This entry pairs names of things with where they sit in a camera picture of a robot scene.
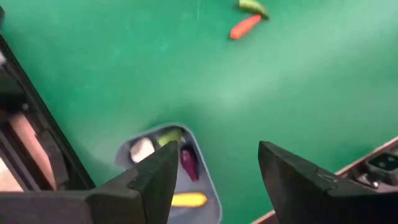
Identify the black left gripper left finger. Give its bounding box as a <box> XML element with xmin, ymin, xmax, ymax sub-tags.
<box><xmin>86</xmin><ymin>141</ymin><xmax>180</xmax><ymax>224</ymax></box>

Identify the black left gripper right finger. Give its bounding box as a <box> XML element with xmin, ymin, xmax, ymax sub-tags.
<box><xmin>257</xmin><ymin>140</ymin><xmax>343</xmax><ymax>224</ymax></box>

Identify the white garlic bulb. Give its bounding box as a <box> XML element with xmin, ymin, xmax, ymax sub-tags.
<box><xmin>129</xmin><ymin>136</ymin><xmax>155</xmax><ymax>164</ymax></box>

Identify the yellow chili pepper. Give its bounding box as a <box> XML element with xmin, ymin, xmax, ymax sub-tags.
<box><xmin>170</xmin><ymin>192</ymin><xmax>208</xmax><ymax>208</ymax></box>

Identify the dark purple round vegetable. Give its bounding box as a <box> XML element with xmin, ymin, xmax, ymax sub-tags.
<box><xmin>179</xmin><ymin>142</ymin><xmax>200</xmax><ymax>182</ymax></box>

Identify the small yellow-green vegetable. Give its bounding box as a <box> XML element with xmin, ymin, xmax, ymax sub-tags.
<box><xmin>156</xmin><ymin>127</ymin><xmax>183</xmax><ymax>147</ymax></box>

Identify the red chili pepper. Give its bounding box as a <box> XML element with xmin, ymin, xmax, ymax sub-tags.
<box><xmin>229</xmin><ymin>14</ymin><xmax>262</xmax><ymax>40</ymax></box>

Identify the green chili pepper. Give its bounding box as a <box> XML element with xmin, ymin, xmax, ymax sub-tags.
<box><xmin>238</xmin><ymin>0</ymin><xmax>269</xmax><ymax>19</ymax></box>

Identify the blue plastic basket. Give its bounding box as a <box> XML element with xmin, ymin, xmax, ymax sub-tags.
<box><xmin>114</xmin><ymin>123</ymin><xmax>223</xmax><ymax>224</ymax></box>

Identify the green table mat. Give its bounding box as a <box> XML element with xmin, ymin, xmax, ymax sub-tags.
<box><xmin>0</xmin><ymin>0</ymin><xmax>398</xmax><ymax>224</ymax></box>

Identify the black metal rig frame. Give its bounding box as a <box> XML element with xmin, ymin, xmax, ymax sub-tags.
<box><xmin>0</xmin><ymin>6</ymin><xmax>96</xmax><ymax>192</ymax></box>

